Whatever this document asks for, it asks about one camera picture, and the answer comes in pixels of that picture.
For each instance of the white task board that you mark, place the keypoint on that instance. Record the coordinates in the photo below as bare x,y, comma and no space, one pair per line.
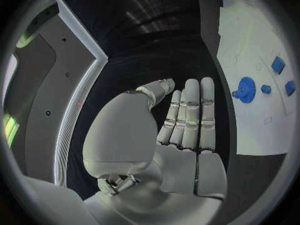
253,31

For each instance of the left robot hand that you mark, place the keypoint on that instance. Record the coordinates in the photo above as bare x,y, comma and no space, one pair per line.
131,135

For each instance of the small blue peg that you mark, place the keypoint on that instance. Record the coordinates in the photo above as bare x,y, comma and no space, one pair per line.
265,89

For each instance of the blue square block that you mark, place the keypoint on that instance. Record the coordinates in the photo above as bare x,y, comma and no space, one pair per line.
278,65

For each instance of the blue gear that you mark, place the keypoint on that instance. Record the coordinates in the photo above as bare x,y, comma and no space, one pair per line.
245,90

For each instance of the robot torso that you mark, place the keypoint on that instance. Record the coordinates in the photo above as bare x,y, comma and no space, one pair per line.
70,69

